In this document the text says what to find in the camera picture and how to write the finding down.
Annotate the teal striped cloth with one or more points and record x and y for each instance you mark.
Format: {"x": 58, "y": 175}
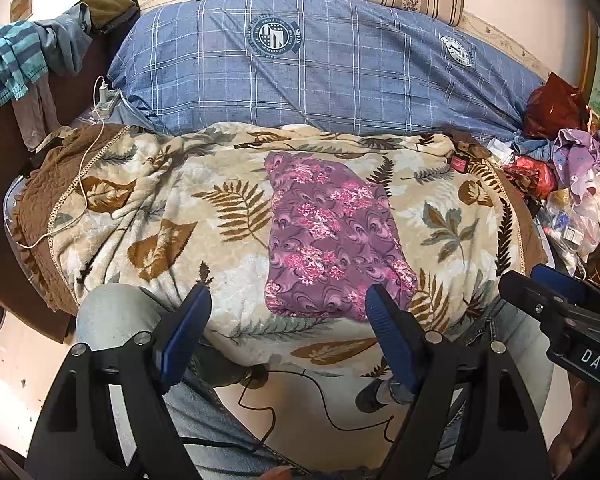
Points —
{"x": 10, "y": 60}

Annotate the brown quilted bedspread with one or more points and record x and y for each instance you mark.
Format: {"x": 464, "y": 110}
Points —
{"x": 35, "y": 200}

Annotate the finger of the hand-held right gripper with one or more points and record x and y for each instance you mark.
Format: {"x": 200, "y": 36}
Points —
{"x": 565, "y": 285}
{"x": 530, "y": 297}

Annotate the white paper packet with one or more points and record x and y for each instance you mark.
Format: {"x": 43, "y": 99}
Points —
{"x": 500, "y": 150}

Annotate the bright red plastic bag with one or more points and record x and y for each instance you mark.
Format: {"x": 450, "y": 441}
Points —
{"x": 530, "y": 177}

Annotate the clear plastic bag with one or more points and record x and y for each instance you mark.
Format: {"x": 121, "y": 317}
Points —
{"x": 575, "y": 225}

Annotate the white power strip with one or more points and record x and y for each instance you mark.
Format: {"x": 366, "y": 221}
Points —
{"x": 107, "y": 105}

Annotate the grey-blue cloth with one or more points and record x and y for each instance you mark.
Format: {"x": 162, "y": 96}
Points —
{"x": 65, "y": 40}

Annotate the pinkish grey cloth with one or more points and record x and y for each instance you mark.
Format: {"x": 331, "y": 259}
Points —
{"x": 35, "y": 115}

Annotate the blue plaid quilt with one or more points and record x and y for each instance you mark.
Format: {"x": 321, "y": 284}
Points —
{"x": 355, "y": 75}

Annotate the lilac floral cloth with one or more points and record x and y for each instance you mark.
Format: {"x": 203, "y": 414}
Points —
{"x": 580, "y": 160}

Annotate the brown wooden headboard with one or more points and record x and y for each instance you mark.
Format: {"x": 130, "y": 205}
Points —
{"x": 0, "y": 185}

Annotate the purple floral shirt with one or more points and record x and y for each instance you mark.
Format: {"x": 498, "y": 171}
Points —
{"x": 330, "y": 235}

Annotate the beige leaf print blanket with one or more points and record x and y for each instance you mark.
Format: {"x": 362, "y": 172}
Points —
{"x": 155, "y": 210}

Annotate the olive green cloth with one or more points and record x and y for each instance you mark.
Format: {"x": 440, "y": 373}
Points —
{"x": 110, "y": 10}

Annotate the white charger plug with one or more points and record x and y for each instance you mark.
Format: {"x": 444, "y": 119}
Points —
{"x": 102, "y": 89}

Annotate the dark bottle with red label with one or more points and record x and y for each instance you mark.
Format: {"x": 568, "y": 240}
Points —
{"x": 461, "y": 161}

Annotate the small wall picture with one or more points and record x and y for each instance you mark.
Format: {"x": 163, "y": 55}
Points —
{"x": 22, "y": 1}

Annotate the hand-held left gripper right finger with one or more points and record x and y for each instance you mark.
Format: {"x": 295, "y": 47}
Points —
{"x": 387, "y": 330}

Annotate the dark red plastic bag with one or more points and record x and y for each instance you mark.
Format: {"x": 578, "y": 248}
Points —
{"x": 552, "y": 105}

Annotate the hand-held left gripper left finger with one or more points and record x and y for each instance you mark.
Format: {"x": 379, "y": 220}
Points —
{"x": 180, "y": 335}

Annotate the blue denim cloth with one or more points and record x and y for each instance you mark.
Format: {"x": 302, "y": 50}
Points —
{"x": 532, "y": 145}

